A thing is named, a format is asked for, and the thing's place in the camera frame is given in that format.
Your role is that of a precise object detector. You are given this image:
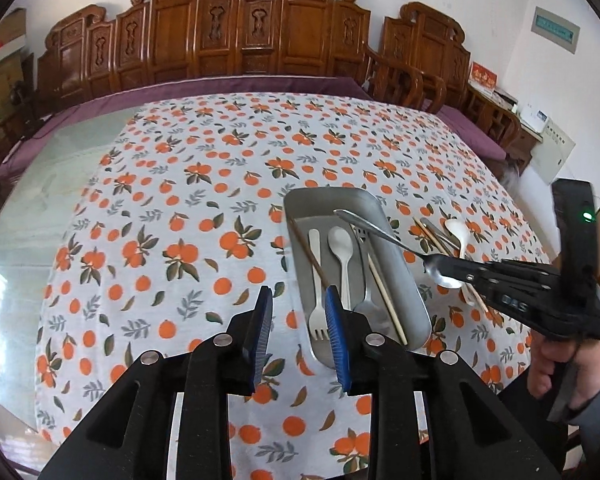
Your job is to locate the orange print tablecloth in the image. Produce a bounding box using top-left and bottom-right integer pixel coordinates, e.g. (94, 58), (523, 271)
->
(35, 93), (547, 479)

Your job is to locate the purple bench cushion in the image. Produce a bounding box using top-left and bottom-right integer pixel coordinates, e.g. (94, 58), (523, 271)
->
(0, 75), (370, 181)

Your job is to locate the white ceramic spoon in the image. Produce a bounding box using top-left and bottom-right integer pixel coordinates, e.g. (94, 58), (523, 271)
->
(444, 218), (488, 313)

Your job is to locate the white device on side table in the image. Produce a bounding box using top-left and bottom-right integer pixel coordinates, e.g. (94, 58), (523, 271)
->
(519, 103), (548, 133)

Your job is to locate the white plastic fork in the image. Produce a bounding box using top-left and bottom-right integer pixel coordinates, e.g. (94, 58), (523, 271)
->
(308, 229), (328, 340)

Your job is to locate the white electrical panel box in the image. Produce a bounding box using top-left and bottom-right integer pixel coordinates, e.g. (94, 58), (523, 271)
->
(531, 118), (576, 184)

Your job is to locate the purple chair cushion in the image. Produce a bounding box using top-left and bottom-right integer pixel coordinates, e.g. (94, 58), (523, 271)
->
(437, 105), (506, 160)

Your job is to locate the light bamboo chopstick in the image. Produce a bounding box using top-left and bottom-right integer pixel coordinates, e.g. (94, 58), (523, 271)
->
(367, 255), (408, 346)
(415, 220), (489, 313)

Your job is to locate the dark wooden chopstick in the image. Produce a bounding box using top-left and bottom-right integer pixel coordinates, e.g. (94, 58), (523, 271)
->
(420, 218), (460, 256)
(287, 217), (329, 289)

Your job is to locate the metal spoon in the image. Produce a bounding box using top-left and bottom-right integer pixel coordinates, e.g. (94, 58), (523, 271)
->
(334, 208), (463, 289)

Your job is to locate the green wall sign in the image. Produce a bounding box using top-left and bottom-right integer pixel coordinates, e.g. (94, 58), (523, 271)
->
(531, 6), (580, 54)

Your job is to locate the person's right hand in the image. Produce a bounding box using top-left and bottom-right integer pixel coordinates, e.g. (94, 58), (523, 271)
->
(527, 330), (600, 410)

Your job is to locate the white plastic spoon in tray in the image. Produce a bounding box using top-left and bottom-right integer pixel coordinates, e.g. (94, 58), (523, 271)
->
(328, 226), (353, 310)

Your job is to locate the grey metal tray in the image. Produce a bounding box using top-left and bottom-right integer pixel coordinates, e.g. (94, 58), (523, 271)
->
(284, 188), (431, 351)

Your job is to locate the wooden side table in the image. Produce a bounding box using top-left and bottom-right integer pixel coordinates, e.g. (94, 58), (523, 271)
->
(460, 84), (541, 171)

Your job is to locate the carved wooden bench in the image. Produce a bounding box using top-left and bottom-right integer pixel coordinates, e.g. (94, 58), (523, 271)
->
(36, 0), (370, 113)

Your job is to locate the wooden armchair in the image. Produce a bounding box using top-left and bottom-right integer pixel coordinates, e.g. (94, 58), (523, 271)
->
(379, 1), (470, 110)

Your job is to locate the red sign card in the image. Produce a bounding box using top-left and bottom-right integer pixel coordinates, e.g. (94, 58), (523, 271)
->
(469, 62), (498, 91)

